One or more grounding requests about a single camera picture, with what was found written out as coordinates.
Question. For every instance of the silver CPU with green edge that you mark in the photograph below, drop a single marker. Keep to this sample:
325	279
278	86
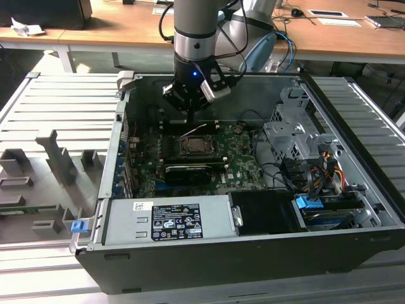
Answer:
196	145

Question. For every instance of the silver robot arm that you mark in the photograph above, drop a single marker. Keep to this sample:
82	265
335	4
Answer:
194	19

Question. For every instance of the CPU socket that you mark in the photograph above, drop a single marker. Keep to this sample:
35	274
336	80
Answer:
190	154

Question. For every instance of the black RAM slot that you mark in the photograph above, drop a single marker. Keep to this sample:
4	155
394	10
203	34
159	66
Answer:
218	164
202	157

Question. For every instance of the blue expansion slot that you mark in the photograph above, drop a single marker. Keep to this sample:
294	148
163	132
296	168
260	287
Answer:
159	187

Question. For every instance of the grey case latch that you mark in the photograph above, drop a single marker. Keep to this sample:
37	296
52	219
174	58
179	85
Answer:
125	80

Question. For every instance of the round silver coin battery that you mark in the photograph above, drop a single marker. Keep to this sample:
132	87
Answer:
237	129

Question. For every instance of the long wooden desk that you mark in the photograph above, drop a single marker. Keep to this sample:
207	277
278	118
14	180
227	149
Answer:
126	28

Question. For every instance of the black graphics card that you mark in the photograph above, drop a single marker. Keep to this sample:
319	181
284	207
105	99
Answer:
186	175

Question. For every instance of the silver metal disk bay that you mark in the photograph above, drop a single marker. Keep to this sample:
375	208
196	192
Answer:
278	129

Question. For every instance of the green motherboard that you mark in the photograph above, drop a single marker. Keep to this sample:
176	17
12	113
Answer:
240	171

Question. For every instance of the black computer mouse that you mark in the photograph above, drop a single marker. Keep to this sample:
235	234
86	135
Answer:
296	12

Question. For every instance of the black power connector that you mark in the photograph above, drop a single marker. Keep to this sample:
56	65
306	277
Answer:
292	171

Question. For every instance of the grey power supply box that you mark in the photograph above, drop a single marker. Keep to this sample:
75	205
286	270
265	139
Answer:
123	221

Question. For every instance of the black box on desk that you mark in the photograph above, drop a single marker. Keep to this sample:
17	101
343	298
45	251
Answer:
47	12

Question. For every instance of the white paper sheet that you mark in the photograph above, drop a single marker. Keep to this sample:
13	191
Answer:
338	22

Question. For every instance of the crumpled white paper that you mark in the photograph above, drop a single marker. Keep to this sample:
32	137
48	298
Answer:
23	29

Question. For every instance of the blue plastic clip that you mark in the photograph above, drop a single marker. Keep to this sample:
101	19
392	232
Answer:
79	227

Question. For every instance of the black grey PC case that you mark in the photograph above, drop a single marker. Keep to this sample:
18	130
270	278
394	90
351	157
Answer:
221	269

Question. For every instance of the grey parts rack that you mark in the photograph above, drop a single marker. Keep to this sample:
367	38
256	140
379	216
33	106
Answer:
38	196

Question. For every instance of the green RAM stick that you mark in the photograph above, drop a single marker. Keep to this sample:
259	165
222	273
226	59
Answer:
28	209

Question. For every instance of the grey notebook device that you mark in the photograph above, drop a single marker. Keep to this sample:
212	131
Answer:
386	21

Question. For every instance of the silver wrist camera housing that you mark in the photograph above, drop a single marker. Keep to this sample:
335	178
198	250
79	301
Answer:
215	93

